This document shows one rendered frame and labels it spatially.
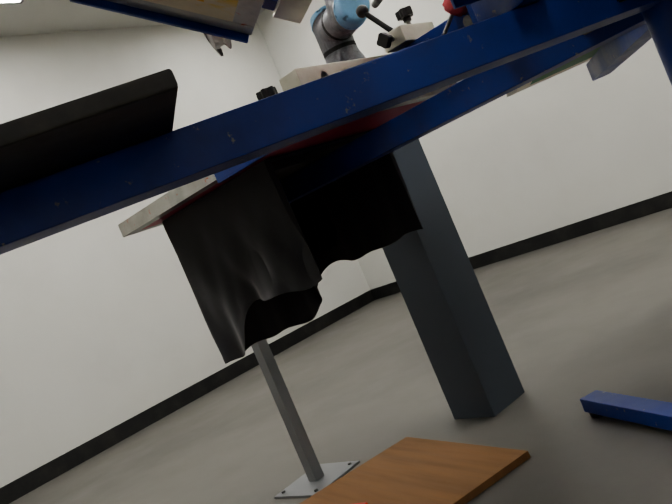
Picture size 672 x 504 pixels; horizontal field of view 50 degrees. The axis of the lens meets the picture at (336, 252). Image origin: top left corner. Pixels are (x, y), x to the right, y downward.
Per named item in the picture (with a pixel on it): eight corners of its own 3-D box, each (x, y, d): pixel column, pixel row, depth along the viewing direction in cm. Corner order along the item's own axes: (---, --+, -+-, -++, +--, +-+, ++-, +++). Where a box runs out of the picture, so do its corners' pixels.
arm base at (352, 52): (352, 81, 249) (341, 55, 249) (380, 62, 237) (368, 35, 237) (321, 89, 239) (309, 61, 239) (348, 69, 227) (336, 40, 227)
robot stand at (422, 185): (484, 396, 253) (352, 83, 251) (525, 392, 239) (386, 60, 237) (454, 419, 242) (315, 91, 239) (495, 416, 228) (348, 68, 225)
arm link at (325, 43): (347, 50, 246) (332, 14, 245) (362, 34, 233) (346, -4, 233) (317, 60, 241) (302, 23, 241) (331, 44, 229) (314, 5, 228)
